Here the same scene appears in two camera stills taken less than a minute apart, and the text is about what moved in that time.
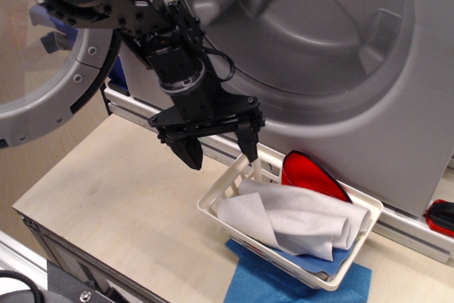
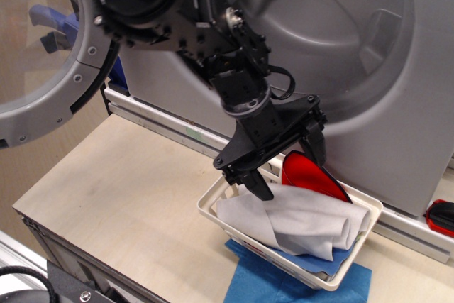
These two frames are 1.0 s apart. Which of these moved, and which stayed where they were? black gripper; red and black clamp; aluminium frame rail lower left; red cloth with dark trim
Moved: black gripper
Stayed: aluminium frame rail lower left; red cloth with dark trim; red and black clamp
